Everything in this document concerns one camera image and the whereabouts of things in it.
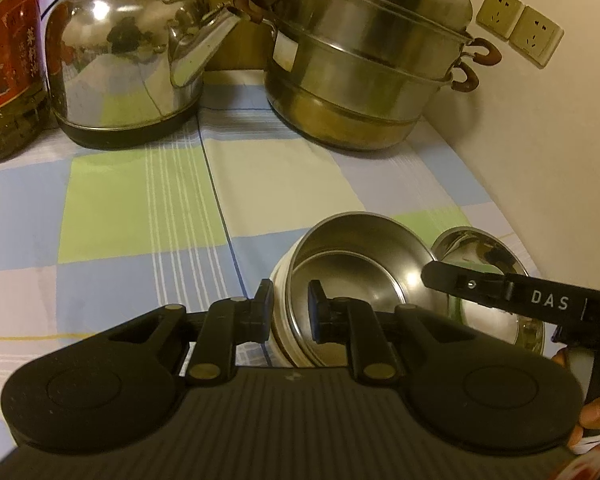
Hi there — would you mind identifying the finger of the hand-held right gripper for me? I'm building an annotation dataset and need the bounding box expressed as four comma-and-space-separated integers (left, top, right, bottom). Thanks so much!
422, 260, 512, 318

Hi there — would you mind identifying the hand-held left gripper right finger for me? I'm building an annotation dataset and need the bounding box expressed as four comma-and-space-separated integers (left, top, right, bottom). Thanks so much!
307, 280, 473, 386

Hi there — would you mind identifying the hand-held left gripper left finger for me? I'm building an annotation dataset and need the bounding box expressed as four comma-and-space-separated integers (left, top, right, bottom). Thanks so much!
102, 280, 276, 386

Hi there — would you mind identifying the stainless steel plate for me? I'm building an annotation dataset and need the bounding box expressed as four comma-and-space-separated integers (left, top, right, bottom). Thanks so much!
430, 227, 547, 358

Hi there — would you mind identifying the stainless steel bowl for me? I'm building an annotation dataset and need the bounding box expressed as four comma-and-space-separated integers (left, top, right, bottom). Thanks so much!
284, 212, 451, 368

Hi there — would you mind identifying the checkered tablecloth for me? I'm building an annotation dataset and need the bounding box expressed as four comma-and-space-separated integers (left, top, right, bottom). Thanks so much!
0, 70, 556, 461

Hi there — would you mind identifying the stacked stainless steel steamer pot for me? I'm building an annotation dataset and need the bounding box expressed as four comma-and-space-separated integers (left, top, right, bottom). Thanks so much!
232, 0, 503, 153

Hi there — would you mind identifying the wooden panel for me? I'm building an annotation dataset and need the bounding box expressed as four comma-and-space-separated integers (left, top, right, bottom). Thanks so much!
205, 0, 281, 72

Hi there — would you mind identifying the stainless steel kettle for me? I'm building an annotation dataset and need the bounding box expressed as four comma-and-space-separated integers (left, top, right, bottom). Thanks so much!
44, 0, 243, 150

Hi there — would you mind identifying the cooking oil bottle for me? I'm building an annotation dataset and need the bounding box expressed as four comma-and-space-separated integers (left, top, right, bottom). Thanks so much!
0, 0, 51, 165

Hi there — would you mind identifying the beige wall socket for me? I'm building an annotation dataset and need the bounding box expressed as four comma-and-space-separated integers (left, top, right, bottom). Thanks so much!
509, 6, 565, 70
475, 0, 525, 42

